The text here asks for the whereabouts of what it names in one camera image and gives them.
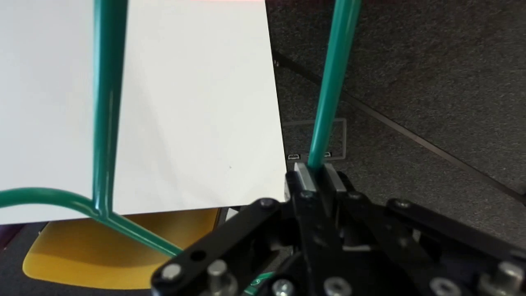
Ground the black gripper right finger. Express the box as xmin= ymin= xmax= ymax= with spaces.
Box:
xmin=321 ymin=163 xmax=526 ymax=296

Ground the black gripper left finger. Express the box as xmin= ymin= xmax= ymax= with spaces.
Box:
xmin=149 ymin=162 xmax=330 ymax=296

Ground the yellow chair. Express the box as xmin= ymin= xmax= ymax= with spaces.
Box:
xmin=21 ymin=208 xmax=220 ymax=293

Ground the green clothing hanger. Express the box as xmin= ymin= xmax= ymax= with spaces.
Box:
xmin=0 ymin=0 xmax=363 ymax=296

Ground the floor outlet cover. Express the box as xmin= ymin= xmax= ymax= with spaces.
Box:
xmin=284 ymin=117 xmax=349 ymax=162

